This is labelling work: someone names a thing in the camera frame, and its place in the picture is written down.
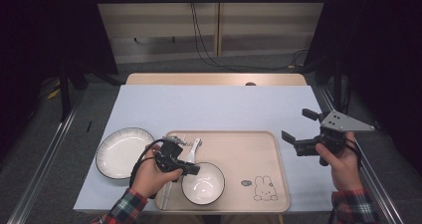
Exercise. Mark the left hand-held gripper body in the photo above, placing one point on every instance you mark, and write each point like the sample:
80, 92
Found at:
169, 156

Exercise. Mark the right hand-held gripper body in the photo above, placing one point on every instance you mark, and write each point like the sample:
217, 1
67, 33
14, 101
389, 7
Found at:
331, 139

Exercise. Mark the white ceramic spoon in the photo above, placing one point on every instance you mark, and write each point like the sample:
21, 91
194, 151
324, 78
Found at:
192, 152

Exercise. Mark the white bowl with black rim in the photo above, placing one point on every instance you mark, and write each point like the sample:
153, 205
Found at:
205, 187

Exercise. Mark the beige tray with rabbit print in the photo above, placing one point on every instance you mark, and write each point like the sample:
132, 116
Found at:
249, 157

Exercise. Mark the white plate with black rim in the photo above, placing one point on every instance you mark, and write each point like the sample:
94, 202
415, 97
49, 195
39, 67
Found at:
122, 154

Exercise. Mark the person's left hand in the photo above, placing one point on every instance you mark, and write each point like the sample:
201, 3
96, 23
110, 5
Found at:
149, 179

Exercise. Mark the person's right hand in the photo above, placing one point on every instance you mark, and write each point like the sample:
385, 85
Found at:
345, 172

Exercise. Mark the light blue table mat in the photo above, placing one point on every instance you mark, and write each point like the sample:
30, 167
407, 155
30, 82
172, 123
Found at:
212, 108

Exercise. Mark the wooden table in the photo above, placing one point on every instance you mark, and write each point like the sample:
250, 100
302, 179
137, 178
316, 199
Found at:
199, 79

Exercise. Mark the small black stick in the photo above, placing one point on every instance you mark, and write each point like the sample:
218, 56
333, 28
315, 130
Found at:
89, 126

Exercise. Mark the dark curtain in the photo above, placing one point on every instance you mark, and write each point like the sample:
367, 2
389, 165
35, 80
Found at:
381, 51
40, 35

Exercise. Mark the black metal stand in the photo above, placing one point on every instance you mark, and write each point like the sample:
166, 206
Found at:
65, 98

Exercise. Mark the yellow strip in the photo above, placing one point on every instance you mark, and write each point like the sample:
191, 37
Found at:
53, 94

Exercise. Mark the metal floor rail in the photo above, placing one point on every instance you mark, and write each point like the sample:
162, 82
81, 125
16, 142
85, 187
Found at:
375, 180
49, 151

